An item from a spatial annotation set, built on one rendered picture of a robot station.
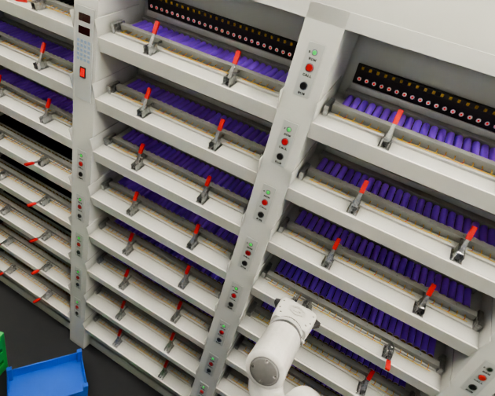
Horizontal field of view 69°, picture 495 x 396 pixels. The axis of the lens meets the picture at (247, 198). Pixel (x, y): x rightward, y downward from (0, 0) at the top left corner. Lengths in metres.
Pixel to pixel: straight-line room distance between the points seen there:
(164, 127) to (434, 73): 0.76
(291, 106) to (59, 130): 0.91
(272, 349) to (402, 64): 0.77
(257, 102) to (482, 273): 0.68
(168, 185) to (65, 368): 1.16
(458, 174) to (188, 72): 0.72
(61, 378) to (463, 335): 1.67
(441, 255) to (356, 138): 0.35
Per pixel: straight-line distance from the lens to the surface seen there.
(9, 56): 1.63
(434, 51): 0.87
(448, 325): 1.14
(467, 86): 1.08
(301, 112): 0.93
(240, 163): 1.04
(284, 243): 1.10
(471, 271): 1.02
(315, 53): 0.90
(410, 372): 1.25
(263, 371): 0.79
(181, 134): 1.13
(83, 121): 1.38
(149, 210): 1.40
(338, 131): 0.92
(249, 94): 0.99
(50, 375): 2.07
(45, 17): 1.42
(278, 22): 1.15
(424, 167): 0.91
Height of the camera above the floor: 1.74
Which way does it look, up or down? 30 degrees down
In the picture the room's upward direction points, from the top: 17 degrees clockwise
